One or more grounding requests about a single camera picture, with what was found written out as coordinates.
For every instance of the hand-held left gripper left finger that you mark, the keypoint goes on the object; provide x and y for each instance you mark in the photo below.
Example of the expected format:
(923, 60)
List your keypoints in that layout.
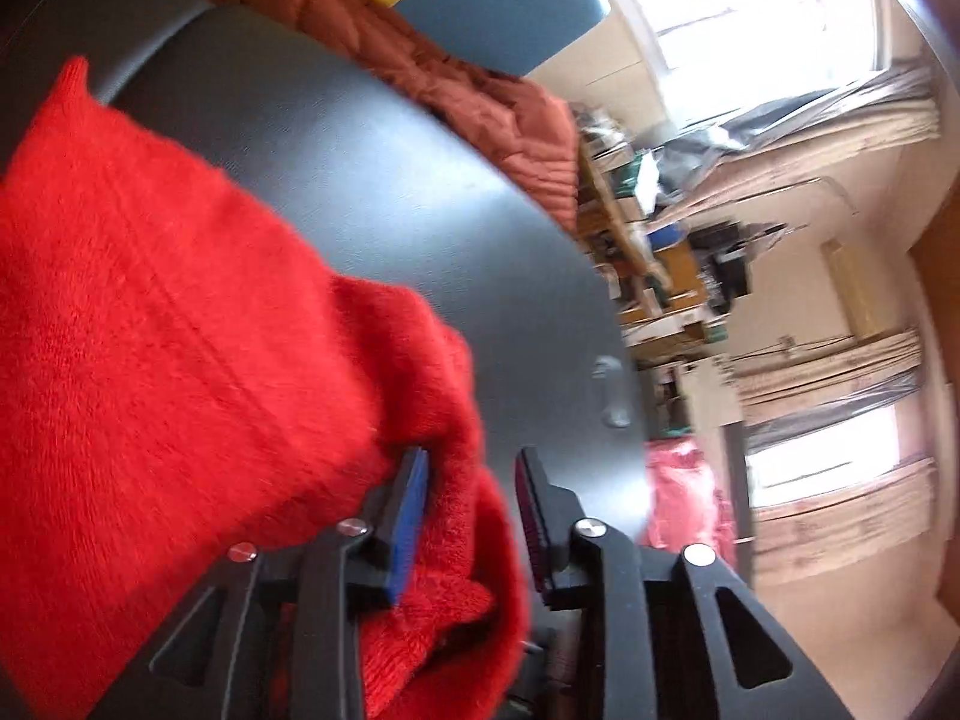
(411, 517)

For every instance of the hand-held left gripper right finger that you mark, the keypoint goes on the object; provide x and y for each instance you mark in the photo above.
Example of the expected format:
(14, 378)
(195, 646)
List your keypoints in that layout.
(534, 525)

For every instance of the red knit sweater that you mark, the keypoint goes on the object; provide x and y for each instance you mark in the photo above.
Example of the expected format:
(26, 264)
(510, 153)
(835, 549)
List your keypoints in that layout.
(187, 352)

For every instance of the pink plastic bag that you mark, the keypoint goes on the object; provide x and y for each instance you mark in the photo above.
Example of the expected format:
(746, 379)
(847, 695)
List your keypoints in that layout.
(686, 495)

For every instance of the cluttered wooden shelf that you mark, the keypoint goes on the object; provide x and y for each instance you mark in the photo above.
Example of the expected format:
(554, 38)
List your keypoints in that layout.
(637, 240)

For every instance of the rust quilted jacket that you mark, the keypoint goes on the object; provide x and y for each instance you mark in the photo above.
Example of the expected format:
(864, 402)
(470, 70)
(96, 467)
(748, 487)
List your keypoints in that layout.
(450, 60)

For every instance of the grey yellow blue sofa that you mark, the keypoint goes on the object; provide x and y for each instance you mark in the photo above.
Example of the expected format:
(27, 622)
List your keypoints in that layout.
(480, 0)

